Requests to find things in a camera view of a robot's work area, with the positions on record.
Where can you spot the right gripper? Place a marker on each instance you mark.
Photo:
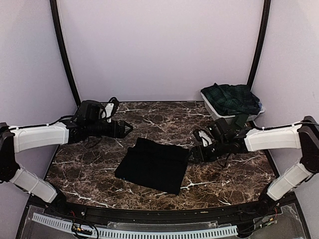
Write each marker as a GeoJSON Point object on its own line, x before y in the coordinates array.
{"type": "Point", "coordinates": [197, 155]}

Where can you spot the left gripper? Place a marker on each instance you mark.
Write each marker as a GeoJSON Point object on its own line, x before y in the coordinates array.
{"type": "Point", "coordinates": [120, 134]}

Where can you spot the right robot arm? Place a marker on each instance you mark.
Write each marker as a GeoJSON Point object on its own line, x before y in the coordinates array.
{"type": "Point", "coordinates": [302, 135]}

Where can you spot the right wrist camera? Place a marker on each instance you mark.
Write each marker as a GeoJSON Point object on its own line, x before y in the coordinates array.
{"type": "Point", "coordinates": [215, 132]}

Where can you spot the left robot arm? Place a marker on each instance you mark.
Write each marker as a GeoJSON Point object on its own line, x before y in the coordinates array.
{"type": "Point", "coordinates": [16, 139]}

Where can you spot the dark green plaid garment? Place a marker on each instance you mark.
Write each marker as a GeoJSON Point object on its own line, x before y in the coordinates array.
{"type": "Point", "coordinates": [235, 100]}

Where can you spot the black front rail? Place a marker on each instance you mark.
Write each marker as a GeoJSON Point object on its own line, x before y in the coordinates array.
{"type": "Point", "coordinates": [242, 213]}

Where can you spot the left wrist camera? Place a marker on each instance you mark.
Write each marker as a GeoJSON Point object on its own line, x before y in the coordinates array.
{"type": "Point", "coordinates": [91, 111]}

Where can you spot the black t-shirt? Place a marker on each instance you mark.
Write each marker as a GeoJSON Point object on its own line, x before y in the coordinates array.
{"type": "Point", "coordinates": [153, 165]}

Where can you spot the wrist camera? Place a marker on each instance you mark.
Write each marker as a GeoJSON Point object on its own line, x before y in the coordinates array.
{"type": "Point", "coordinates": [215, 132]}
{"type": "Point", "coordinates": [91, 111]}

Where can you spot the left black frame post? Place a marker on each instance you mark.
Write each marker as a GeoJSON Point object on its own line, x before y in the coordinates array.
{"type": "Point", "coordinates": [63, 51]}

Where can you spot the white slotted cable duct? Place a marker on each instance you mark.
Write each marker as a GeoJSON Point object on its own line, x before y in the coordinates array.
{"type": "Point", "coordinates": [139, 231]}

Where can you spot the right black frame post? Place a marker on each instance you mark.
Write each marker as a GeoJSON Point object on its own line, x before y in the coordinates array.
{"type": "Point", "coordinates": [260, 42]}

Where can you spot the black frame post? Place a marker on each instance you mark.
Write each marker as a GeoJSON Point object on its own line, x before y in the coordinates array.
{"type": "Point", "coordinates": [260, 42]}
{"type": "Point", "coordinates": [63, 51]}

